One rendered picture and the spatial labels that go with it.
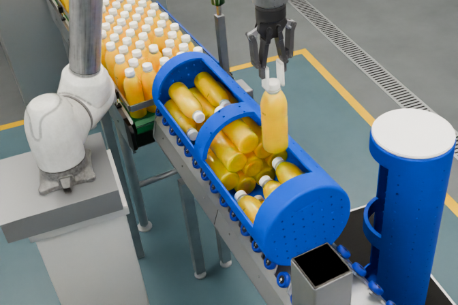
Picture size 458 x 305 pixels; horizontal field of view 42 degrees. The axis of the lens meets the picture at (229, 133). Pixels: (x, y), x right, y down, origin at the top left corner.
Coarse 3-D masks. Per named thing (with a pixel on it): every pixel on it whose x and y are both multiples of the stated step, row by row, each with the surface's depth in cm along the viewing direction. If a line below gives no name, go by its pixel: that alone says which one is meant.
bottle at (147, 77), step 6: (144, 72) 239; (150, 72) 239; (144, 78) 239; (150, 78) 239; (144, 84) 240; (150, 84) 240; (144, 90) 242; (150, 90) 241; (144, 96) 245; (150, 96) 243; (150, 108) 247
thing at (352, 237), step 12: (360, 216) 294; (372, 216) 293; (348, 228) 289; (360, 228) 288; (336, 240) 283; (348, 240) 282; (360, 240) 282; (360, 252) 276; (360, 264) 271; (432, 276) 262; (432, 288) 257; (432, 300) 252; (444, 300) 252
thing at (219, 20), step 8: (216, 16) 271; (224, 16) 272; (216, 24) 274; (224, 24) 274; (216, 32) 278; (224, 32) 276; (224, 40) 278; (224, 48) 281; (224, 56) 283; (224, 64) 286
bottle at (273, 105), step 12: (264, 96) 156; (276, 96) 155; (264, 108) 157; (276, 108) 156; (264, 120) 159; (276, 120) 158; (264, 132) 162; (276, 132) 160; (264, 144) 165; (276, 144) 163
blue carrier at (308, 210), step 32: (192, 64) 223; (160, 96) 224; (288, 160) 194; (224, 192) 177; (256, 192) 197; (288, 192) 156; (320, 192) 158; (256, 224) 161; (288, 224) 159; (320, 224) 165; (288, 256) 167
